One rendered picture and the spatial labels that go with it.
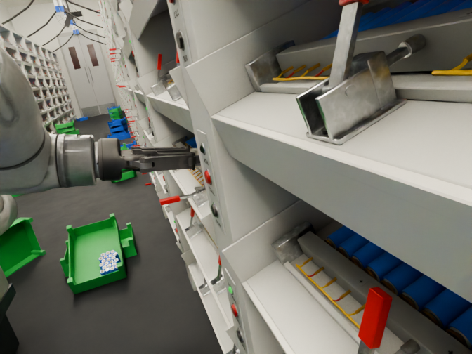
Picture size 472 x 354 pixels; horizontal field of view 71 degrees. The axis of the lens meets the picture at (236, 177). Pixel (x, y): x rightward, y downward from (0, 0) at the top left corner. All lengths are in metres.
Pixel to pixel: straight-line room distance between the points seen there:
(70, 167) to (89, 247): 1.03
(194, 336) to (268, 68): 0.89
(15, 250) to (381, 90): 1.85
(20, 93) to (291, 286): 0.38
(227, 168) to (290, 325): 0.16
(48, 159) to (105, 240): 1.05
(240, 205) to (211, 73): 0.14
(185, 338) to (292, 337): 0.79
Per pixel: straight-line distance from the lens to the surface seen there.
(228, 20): 0.34
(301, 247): 0.38
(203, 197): 0.61
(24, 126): 0.49
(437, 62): 0.20
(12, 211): 1.22
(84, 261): 1.56
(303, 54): 0.28
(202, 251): 0.85
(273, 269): 0.39
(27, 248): 1.97
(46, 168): 0.59
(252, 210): 0.37
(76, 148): 0.60
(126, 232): 1.76
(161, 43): 1.03
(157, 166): 0.58
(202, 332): 1.09
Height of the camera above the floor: 0.73
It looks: 19 degrees down
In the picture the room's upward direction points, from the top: 10 degrees counter-clockwise
